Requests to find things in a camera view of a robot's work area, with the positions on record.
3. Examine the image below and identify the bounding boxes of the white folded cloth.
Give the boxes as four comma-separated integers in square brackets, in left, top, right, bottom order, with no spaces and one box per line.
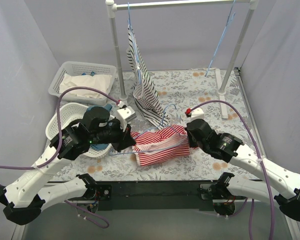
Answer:
[59,73,112,99]

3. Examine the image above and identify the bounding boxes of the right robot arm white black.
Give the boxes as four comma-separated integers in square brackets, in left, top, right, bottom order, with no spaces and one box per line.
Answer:
[185,119,300,222]

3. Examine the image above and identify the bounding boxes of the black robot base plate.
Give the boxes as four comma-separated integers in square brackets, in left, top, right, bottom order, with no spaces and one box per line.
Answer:
[97,180,234,211]

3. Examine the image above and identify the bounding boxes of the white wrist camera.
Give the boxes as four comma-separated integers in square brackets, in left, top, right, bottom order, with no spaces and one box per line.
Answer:
[185,108,205,122]
[115,106,137,131]

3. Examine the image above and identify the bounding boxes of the small blue item in basket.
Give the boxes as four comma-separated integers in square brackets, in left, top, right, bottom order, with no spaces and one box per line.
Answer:
[81,71,96,76]

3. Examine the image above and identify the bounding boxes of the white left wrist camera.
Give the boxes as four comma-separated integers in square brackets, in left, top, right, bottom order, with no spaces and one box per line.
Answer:
[115,106,137,131]

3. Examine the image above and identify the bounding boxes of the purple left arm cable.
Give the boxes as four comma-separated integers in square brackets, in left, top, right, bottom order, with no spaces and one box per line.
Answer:
[0,86,122,187]

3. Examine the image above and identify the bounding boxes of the black white striped tank top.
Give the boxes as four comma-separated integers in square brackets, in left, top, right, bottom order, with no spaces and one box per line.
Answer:
[126,28,170,127]

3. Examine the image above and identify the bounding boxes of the white rectangular basket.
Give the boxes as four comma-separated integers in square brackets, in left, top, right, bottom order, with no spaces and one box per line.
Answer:
[48,61,117,106]

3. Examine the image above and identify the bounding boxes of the white oval perforated basket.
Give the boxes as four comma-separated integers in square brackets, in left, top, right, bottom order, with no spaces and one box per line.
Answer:
[45,102,112,159]

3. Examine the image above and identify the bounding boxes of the blue wire hanger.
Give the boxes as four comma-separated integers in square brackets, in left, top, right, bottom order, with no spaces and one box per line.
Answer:
[108,103,180,157]
[204,0,236,77]

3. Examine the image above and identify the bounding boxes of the blue hanger with striped top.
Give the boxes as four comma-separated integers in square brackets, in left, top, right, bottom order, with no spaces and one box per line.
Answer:
[127,2,143,85]

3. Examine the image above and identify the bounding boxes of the white clothes rack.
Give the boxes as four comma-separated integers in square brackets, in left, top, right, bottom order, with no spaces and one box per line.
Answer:
[105,0,259,119]

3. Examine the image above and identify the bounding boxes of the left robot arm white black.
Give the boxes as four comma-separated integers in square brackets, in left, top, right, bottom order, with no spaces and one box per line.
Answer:
[0,106,136,226]

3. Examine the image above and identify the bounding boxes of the red white striped tank top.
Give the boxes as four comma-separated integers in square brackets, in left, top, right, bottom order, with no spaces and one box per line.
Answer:
[131,124,191,167]

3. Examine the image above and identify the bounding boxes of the blue garment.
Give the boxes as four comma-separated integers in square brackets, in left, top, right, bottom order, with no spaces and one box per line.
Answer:
[86,103,113,151]

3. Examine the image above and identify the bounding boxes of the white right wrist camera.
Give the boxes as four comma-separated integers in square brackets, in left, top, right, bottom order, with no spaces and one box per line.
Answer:
[185,108,205,122]

